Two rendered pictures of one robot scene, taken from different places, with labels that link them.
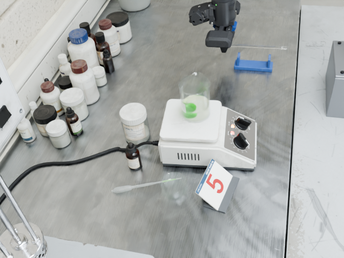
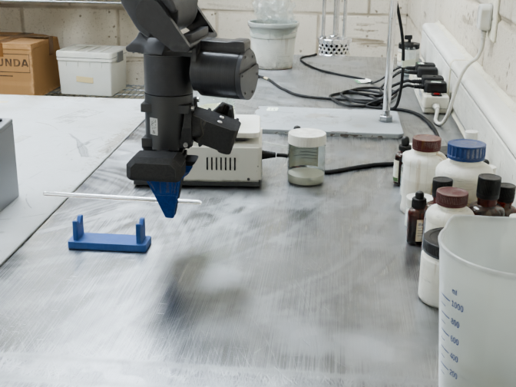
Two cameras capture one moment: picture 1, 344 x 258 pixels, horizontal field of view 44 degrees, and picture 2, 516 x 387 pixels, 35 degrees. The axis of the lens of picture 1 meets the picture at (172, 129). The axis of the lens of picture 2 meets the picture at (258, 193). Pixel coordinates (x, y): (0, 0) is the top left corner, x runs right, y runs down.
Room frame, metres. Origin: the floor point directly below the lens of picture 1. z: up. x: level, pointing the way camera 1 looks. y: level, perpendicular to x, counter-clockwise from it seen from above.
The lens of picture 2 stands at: (1.87, -0.27, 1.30)
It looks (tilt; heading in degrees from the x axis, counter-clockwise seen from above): 19 degrees down; 167
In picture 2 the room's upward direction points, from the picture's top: 1 degrees clockwise
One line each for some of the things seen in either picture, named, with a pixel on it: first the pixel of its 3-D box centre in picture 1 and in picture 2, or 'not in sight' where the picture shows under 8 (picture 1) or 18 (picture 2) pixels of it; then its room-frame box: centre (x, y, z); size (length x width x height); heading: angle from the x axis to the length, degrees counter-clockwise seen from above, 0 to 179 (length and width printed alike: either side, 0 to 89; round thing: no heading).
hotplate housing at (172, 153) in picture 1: (204, 134); (206, 151); (0.64, -0.07, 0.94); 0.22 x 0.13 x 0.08; 77
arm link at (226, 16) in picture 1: (223, 12); (169, 126); (0.93, -0.16, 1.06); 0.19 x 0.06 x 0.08; 162
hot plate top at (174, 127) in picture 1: (191, 119); (222, 125); (0.64, -0.04, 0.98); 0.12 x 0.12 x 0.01; 77
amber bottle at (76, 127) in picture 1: (72, 120); (404, 160); (0.74, 0.23, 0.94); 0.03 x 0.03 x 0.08
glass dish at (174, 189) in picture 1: (174, 185); not in sight; (0.53, 0.01, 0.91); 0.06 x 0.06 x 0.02
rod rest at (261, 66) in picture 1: (253, 61); (109, 232); (0.90, -0.24, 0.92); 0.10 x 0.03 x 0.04; 71
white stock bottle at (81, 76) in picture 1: (83, 81); (424, 174); (0.86, 0.21, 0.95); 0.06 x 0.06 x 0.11
